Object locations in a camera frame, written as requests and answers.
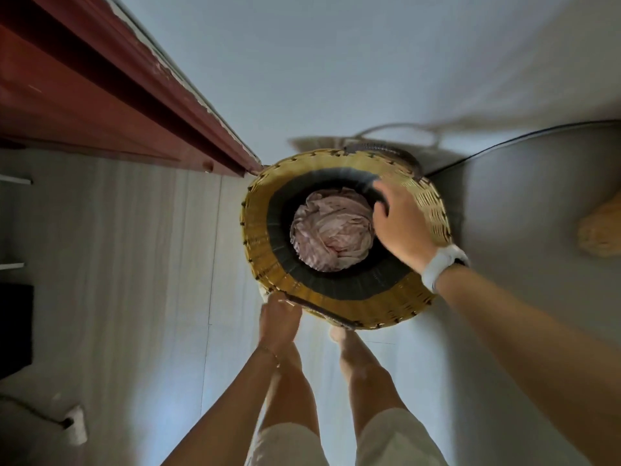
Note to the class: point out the person's right hand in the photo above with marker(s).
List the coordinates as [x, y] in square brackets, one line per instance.
[405, 228]

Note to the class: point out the person's left hand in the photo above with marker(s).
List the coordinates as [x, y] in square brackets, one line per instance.
[279, 325]

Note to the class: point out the person's right fingers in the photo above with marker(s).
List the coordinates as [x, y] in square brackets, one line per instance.
[382, 194]

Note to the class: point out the person's left fingers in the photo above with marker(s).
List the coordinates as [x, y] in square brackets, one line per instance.
[281, 300]

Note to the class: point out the yellow wicker laundry basket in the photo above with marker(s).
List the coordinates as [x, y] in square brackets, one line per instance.
[271, 228]

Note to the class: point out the person's right forearm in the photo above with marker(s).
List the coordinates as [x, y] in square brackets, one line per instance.
[529, 344]

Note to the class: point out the person's left forearm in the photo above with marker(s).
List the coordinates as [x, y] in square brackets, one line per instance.
[233, 412]

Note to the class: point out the pink crumpled cloth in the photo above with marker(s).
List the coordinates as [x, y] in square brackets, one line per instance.
[330, 232]

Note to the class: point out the black basket liner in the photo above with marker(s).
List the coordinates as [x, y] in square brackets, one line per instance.
[279, 223]

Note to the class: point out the person's left leg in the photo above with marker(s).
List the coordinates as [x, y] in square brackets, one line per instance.
[293, 393]

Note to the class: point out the person's leg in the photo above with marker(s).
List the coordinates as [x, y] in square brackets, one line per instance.
[368, 378]
[293, 393]

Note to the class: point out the white wrist watch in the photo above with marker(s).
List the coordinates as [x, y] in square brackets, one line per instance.
[441, 266]

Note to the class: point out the person's right leg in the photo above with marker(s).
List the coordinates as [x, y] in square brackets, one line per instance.
[368, 378]

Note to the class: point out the white shorts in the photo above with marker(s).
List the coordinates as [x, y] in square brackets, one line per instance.
[393, 441]

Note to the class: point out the yellow woven object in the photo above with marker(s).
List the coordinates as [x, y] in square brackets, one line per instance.
[601, 228]

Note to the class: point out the white power adapter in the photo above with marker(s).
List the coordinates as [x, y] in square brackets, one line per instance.
[76, 427]

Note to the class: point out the black furniture piece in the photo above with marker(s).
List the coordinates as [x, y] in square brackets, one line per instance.
[15, 329]

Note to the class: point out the white shelf edge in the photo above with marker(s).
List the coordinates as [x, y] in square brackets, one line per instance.
[10, 266]
[14, 180]

